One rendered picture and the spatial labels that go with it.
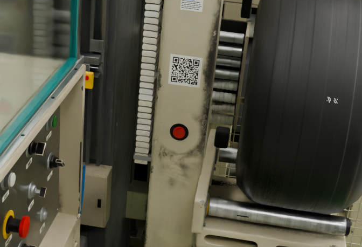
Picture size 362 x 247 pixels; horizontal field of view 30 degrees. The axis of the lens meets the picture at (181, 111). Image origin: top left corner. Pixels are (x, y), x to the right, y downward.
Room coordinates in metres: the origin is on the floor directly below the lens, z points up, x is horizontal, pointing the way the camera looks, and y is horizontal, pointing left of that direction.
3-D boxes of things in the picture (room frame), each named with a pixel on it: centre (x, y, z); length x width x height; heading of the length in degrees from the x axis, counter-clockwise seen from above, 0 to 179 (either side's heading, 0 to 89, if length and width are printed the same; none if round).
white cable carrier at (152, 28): (1.52, 0.08, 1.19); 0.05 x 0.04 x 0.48; 174
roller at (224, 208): (1.39, -0.25, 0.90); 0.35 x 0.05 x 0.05; 84
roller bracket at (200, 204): (1.55, -0.09, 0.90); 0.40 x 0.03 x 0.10; 174
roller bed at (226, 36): (1.93, -0.08, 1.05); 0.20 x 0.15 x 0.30; 84
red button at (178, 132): (1.48, 0.00, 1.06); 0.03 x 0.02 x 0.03; 84
